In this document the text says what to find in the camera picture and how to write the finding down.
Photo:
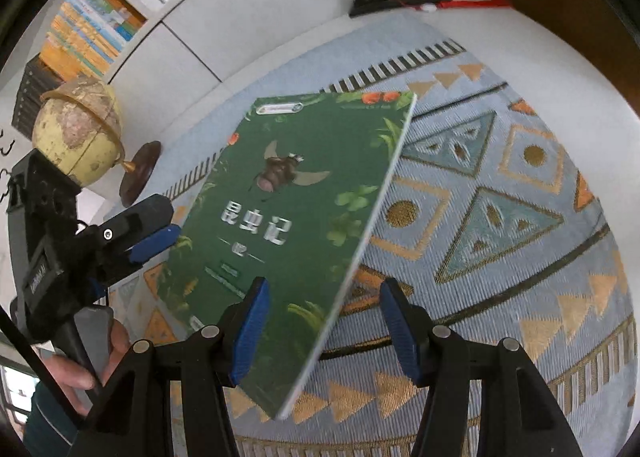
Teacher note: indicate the yellow globe on wooden stand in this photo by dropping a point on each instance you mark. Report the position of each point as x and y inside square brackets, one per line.
[75, 132]

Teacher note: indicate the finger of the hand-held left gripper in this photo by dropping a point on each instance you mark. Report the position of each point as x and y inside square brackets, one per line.
[155, 242]
[140, 217]

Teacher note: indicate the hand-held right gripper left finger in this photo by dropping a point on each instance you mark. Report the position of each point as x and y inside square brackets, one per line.
[250, 332]

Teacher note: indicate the row of yellow orange books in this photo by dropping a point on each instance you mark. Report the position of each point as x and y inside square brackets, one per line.
[85, 22]

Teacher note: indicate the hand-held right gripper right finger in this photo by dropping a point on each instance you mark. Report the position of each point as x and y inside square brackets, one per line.
[400, 327]

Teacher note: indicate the light blue patterned table mat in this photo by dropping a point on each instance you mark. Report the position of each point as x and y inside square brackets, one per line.
[500, 162]

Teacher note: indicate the white bookshelf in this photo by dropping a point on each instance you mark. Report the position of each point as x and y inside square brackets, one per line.
[280, 2]

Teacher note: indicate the person's left hand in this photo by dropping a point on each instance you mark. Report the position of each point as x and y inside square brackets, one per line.
[70, 382]

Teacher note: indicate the dark green book with beetle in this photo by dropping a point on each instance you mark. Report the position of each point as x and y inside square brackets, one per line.
[310, 217]

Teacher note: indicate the row of black books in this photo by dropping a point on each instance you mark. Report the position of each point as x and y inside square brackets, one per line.
[35, 87]

